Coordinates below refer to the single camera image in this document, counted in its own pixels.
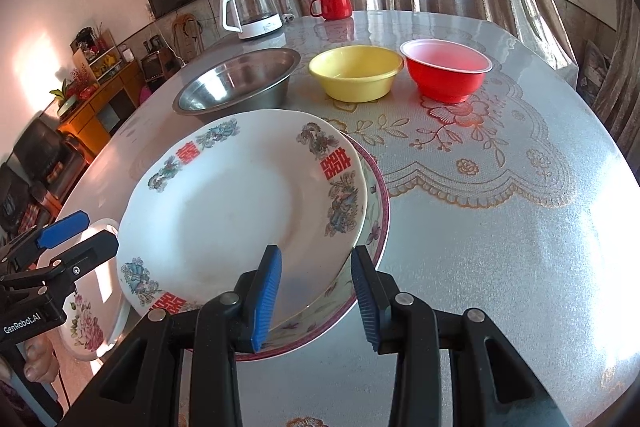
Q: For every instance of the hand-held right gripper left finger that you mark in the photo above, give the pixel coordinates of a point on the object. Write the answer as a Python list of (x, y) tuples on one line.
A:
[(267, 302)]

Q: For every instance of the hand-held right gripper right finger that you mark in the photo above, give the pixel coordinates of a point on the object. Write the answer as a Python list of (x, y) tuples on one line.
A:
[(365, 302)]

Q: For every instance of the red mug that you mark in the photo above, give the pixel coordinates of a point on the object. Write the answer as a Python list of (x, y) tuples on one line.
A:
[(334, 5)]

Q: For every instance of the dark sofa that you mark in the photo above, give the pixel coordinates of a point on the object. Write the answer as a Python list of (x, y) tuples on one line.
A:
[(35, 167)]

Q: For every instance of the stainless steel bowl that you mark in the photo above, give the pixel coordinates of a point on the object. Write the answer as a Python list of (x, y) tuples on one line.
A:
[(235, 79)]

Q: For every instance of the red plastic bowl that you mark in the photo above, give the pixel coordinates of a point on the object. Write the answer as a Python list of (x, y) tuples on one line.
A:
[(442, 79)]

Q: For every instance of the yellow bowl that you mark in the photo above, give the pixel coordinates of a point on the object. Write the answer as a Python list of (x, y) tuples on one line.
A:
[(356, 74)]

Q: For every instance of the potted plant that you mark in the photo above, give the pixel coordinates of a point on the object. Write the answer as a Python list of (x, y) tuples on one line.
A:
[(62, 94)]

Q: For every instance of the floral lace tablecloth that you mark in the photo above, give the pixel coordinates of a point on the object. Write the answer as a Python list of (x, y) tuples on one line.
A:
[(475, 217)]

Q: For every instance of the white power strip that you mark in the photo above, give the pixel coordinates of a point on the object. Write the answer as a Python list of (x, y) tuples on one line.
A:
[(288, 16)]

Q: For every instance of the wooden chair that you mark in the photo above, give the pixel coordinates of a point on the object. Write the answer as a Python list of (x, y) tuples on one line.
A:
[(186, 37)]

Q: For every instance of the white plate with red symbols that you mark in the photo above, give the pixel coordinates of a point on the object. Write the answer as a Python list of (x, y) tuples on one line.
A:
[(225, 207)]

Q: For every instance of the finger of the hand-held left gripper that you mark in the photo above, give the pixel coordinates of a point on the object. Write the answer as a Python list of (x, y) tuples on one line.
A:
[(85, 254), (65, 228)]

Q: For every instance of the person's left hand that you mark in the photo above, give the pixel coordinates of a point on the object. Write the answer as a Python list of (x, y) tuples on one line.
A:
[(39, 359)]

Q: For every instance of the white glass electric kettle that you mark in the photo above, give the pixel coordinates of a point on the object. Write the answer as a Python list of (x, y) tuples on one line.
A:
[(255, 12)]

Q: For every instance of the pink rimmed floral plate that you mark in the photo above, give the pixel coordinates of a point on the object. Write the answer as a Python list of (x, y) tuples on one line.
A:
[(371, 227)]

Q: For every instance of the small white pink flower plate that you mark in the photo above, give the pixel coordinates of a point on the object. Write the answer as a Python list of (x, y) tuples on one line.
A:
[(86, 324)]

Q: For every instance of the orange wooden cabinet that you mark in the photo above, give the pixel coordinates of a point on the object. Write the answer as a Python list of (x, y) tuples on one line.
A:
[(100, 107)]

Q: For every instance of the brown side curtain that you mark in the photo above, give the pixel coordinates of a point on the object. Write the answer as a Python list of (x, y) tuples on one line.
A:
[(617, 72)]

